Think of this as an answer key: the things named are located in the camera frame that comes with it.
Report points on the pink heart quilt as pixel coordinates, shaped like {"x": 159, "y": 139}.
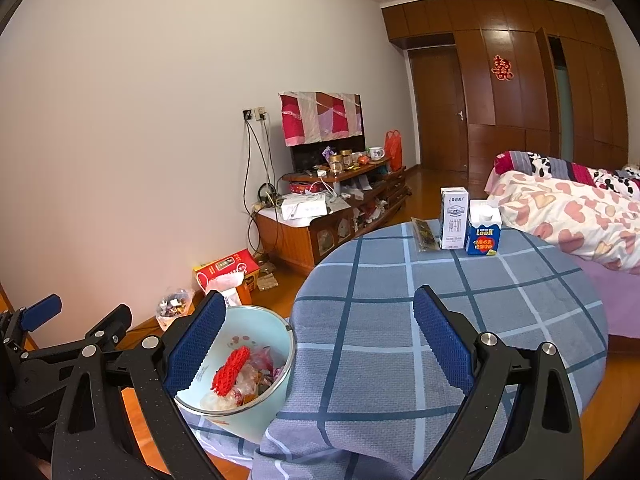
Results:
{"x": 565, "y": 215}

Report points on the white printed mug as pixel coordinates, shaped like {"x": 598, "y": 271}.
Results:
{"x": 376, "y": 153}

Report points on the blue plaid tablecloth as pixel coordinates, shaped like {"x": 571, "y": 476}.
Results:
{"x": 380, "y": 320}

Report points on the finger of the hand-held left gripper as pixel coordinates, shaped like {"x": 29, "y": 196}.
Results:
{"x": 112, "y": 322}
{"x": 42, "y": 312}

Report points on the orange plastic bag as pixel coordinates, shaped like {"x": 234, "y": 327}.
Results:
{"x": 393, "y": 152}

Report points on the wooden wardrobe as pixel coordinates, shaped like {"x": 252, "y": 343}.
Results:
{"x": 530, "y": 85}

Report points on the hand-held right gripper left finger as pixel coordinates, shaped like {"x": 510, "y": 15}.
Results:
{"x": 195, "y": 342}

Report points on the purple bed sheet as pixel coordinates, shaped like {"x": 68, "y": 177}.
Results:
{"x": 620, "y": 300}

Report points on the orange round ornament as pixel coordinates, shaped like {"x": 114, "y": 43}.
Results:
{"x": 362, "y": 159}

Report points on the clear red-printed plastic bag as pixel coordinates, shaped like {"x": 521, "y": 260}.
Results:
{"x": 262, "y": 372}

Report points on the red round tin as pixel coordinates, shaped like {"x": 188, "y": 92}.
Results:
{"x": 305, "y": 188}

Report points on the red cardboard box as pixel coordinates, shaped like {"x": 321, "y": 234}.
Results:
{"x": 225, "y": 270}

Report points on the white flat box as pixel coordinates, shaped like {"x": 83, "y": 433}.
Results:
{"x": 304, "y": 210}

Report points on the black television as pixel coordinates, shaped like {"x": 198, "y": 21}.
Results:
{"x": 310, "y": 152}

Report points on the wooden door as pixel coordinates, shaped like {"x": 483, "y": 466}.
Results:
{"x": 440, "y": 110}

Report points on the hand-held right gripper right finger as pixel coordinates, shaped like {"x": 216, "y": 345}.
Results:
{"x": 442, "y": 345}

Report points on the clear bag of scraps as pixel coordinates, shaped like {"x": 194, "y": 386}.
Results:
{"x": 175, "y": 307}

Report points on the red foam net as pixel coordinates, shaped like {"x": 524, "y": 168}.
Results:
{"x": 231, "y": 370}

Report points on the wooden television stand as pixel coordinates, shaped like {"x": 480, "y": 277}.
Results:
{"x": 300, "y": 240}

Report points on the light blue waste bin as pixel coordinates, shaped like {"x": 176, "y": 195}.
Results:
{"x": 260, "y": 330}

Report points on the gold lidded jar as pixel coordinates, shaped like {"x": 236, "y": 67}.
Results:
{"x": 335, "y": 164}
{"x": 346, "y": 157}

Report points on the red paper decoration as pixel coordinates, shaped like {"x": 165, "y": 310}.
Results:
{"x": 502, "y": 68}

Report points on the blue milk carton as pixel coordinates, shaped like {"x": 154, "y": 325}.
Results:
{"x": 482, "y": 235}

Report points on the striped black-white blanket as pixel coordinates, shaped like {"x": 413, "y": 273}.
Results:
{"x": 550, "y": 167}

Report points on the wall socket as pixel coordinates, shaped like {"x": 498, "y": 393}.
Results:
{"x": 254, "y": 113}

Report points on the white milk carton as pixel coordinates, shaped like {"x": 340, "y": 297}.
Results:
{"x": 454, "y": 220}

